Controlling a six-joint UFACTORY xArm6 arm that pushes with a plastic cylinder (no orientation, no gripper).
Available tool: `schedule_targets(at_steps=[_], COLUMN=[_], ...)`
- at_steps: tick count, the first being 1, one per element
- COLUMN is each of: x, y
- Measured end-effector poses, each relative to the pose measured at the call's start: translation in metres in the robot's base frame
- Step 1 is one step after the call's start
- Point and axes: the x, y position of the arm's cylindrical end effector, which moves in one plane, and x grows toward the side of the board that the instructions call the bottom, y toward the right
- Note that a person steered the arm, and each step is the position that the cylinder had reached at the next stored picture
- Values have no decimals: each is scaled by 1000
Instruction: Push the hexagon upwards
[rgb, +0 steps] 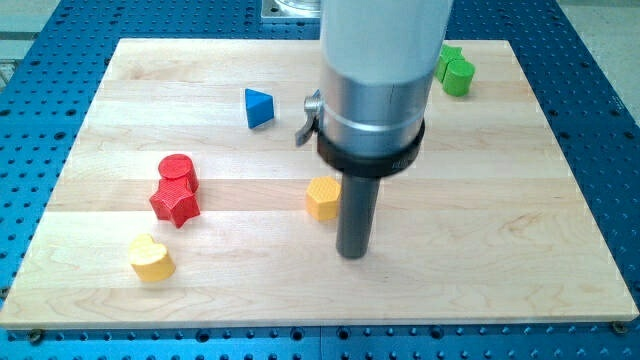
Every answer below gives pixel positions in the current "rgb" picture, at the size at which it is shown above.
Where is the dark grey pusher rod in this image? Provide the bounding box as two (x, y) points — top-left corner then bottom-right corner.
(336, 175), (380, 259)

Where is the blue triangle block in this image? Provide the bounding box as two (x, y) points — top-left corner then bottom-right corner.
(245, 88), (275, 129)

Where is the green cylinder block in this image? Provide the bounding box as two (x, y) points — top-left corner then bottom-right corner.
(443, 59), (476, 97)

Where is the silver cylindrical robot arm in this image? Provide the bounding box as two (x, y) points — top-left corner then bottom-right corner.
(295, 0), (453, 259)

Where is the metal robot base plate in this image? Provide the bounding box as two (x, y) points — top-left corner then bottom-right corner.
(260, 0), (321, 22)

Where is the black clamp collar with lever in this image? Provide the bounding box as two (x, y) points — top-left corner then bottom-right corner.
(295, 90), (425, 178)

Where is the light wooden board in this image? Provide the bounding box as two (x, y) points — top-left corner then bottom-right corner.
(1, 39), (638, 329)

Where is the yellow heart block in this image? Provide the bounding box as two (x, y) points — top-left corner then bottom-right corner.
(128, 234), (176, 282)

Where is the red star block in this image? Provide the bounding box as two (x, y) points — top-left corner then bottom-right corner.
(149, 178), (200, 228)

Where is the green star block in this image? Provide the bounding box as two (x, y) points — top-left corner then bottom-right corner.
(435, 44), (464, 83)

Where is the red cylinder block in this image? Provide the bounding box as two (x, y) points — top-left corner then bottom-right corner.
(158, 154), (199, 193)

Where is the yellow hexagon block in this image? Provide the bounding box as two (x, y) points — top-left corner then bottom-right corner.
(306, 177), (341, 221)

